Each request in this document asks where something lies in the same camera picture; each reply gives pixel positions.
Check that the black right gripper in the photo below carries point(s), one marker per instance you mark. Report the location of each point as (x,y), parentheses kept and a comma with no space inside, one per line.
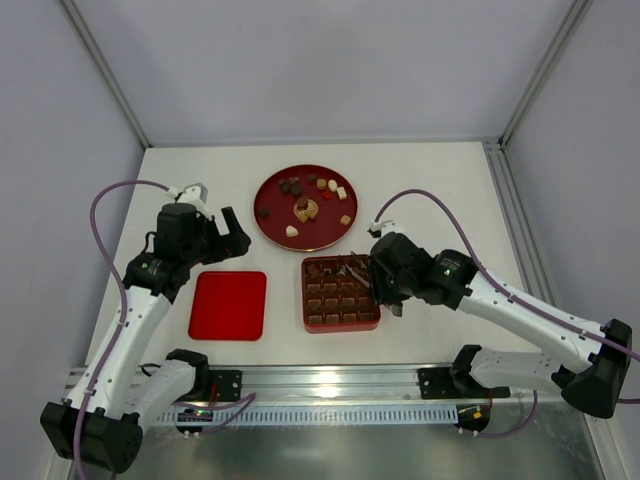
(378,282)

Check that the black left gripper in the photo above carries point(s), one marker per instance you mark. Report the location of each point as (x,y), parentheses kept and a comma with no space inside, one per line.
(220,240)

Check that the white block chocolate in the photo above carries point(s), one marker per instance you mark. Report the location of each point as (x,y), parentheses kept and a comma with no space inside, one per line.
(342,193)

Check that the metal serving tongs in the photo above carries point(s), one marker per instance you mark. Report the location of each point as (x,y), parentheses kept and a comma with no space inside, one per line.
(354,265)

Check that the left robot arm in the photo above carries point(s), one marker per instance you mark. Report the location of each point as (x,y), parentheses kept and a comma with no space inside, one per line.
(102,420)

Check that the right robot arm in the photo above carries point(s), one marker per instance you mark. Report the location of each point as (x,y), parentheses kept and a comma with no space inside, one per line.
(583,361)

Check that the red chocolate box with tray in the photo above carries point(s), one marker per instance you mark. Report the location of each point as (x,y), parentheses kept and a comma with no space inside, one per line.
(335,304)

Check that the dark square chocolate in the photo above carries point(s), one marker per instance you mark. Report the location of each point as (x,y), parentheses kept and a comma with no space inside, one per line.
(264,212)

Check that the white heart chocolate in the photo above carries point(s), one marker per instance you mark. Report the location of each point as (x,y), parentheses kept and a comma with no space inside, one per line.
(291,231)

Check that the tan ridged chocolate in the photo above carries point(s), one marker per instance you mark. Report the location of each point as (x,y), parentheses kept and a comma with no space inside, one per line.
(303,216)

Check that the brown stacked chocolate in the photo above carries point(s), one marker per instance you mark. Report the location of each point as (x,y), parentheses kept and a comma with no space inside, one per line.
(302,203)

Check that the dark chocolate cluster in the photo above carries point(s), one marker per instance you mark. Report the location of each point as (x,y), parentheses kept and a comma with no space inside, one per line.
(291,189)

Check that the red rectangular box lid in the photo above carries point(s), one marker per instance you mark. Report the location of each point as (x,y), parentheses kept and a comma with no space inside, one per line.
(228,306)

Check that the round red plate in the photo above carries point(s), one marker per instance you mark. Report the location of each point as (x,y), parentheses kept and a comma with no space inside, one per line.
(321,232)

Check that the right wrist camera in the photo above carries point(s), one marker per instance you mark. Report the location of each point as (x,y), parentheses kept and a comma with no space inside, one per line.
(378,229)

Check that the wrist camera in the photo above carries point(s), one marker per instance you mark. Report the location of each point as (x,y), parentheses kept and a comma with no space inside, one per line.
(195,194)
(378,229)

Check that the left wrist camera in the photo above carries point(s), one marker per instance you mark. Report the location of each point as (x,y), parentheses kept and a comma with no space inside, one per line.
(195,194)

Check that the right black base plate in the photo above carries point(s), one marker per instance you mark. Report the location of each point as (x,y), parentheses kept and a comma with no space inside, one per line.
(439,383)

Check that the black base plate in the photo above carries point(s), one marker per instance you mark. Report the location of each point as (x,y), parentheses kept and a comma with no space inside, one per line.
(439,383)
(224,386)

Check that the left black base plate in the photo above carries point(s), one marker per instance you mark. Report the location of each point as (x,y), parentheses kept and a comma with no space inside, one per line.
(224,386)

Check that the aluminium frame rail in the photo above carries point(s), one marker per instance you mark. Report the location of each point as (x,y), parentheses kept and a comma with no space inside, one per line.
(325,377)

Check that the slotted cable duct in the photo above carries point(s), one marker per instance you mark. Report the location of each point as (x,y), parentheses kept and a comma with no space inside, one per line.
(312,415)

